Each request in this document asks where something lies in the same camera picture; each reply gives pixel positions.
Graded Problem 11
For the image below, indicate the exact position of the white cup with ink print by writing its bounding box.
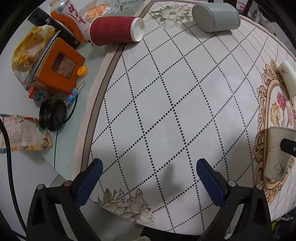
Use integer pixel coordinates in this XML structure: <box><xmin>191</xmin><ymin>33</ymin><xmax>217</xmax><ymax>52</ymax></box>
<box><xmin>263</xmin><ymin>126</ymin><xmax>295</xmax><ymax>181</ymax></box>

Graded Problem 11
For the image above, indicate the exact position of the large white paper cup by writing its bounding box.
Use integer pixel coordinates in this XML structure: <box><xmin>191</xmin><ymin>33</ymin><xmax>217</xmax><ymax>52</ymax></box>
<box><xmin>278</xmin><ymin>60</ymin><xmax>296</xmax><ymax>99</ymax></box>

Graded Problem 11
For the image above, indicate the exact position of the grey cylindrical cup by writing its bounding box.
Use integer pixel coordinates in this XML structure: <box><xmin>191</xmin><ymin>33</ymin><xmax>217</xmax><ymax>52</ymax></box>
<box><xmin>192</xmin><ymin>3</ymin><xmax>241</xmax><ymax>33</ymax></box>

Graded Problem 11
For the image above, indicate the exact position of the red ribbed paper cup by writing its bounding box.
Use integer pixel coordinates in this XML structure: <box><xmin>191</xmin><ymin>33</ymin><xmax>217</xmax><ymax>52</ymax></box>
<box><xmin>89</xmin><ymin>16</ymin><xmax>145</xmax><ymax>46</ymax></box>

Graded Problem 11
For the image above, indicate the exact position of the printed paper packet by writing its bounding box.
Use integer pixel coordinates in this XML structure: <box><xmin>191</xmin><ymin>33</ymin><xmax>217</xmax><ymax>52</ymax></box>
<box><xmin>1</xmin><ymin>114</ymin><xmax>53</xmax><ymax>151</ymax></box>

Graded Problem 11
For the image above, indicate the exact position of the small blue red carton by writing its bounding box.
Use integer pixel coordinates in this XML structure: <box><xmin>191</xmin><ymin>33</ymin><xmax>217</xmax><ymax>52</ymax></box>
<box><xmin>64</xmin><ymin>88</ymin><xmax>78</xmax><ymax>109</ymax></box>

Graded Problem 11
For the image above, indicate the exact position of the orange square box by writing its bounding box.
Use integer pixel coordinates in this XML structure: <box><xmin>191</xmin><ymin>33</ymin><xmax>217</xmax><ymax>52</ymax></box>
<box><xmin>31</xmin><ymin>38</ymin><xmax>85</xmax><ymax>94</ymax></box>

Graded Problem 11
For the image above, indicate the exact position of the small yellow cap bottle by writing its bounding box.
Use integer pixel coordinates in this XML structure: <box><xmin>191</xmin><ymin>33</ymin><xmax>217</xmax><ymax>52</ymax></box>
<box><xmin>75</xmin><ymin>66</ymin><xmax>88</xmax><ymax>92</ymax></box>

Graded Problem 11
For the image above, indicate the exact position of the yellow plastic bag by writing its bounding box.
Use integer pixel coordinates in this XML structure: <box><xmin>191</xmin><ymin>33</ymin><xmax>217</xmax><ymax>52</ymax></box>
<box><xmin>11</xmin><ymin>25</ymin><xmax>56</xmax><ymax>87</ymax></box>

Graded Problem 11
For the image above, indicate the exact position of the black remote control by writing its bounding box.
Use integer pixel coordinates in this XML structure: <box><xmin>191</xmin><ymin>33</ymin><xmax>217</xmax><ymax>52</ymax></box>
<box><xmin>28</xmin><ymin>8</ymin><xmax>80</xmax><ymax>49</ymax></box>

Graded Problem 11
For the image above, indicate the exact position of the white orange printed bag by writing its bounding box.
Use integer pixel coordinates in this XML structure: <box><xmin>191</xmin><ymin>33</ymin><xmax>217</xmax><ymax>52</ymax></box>
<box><xmin>49</xmin><ymin>0</ymin><xmax>90</xmax><ymax>43</ymax></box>

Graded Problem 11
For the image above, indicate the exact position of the clear glass ashtray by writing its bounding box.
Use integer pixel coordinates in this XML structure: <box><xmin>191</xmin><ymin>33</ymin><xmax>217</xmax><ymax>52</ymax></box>
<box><xmin>103</xmin><ymin>0</ymin><xmax>144</xmax><ymax>16</ymax></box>

